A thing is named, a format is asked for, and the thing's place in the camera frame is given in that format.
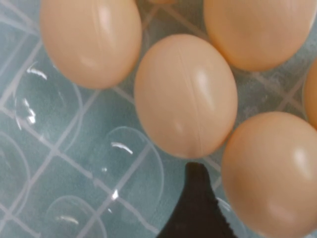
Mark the transparent plastic egg box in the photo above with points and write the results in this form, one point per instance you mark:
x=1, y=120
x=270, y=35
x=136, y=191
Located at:
x=74, y=148

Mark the beige plastic egg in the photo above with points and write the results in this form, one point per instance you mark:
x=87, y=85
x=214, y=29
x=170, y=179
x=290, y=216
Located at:
x=272, y=173
x=312, y=94
x=161, y=1
x=257, y=32
x=90, y=42
x=185, y=96

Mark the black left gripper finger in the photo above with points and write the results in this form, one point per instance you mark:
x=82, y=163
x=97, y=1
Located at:
x=195, y=203

